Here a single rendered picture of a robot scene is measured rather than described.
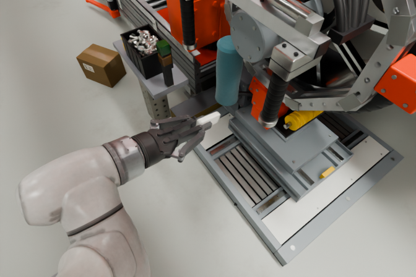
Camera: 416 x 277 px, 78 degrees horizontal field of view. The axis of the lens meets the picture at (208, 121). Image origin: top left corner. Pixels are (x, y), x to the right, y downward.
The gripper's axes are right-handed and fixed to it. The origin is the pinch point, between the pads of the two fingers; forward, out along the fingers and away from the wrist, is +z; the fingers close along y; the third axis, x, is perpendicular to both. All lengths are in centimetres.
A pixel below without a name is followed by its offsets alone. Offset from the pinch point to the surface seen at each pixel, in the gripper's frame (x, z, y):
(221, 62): -3.5, 18.5, 16.1
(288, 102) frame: 1.9, 31.2, -5.1
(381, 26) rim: -28.1, 33.5, -15.0
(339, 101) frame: -10.4, 26.7, -18.4
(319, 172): 41, 60, -23
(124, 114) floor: 69, 16, 77
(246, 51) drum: -15.0, 12.6, 4.4
